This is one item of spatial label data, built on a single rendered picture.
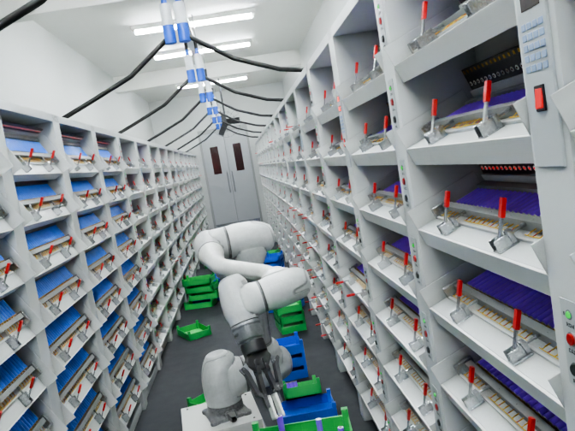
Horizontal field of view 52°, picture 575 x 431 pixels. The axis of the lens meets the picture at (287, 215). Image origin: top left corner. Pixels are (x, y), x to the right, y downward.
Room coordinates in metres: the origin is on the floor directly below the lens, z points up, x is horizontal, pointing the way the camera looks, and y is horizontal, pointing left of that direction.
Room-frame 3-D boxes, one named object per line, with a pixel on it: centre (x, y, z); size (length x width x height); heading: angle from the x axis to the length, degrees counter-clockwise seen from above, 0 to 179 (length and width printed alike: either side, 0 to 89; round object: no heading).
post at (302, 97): (3.56, -0.26, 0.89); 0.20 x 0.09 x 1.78; 94
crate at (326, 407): (2.99, 0.07, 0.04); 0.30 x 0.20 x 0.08; 94
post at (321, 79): (2.86, -0.31, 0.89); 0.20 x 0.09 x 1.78; 94
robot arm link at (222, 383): (2.47, 0.39, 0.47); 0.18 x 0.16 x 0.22; 105
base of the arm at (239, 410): (2.45, 0.39, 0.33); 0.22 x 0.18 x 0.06; 21
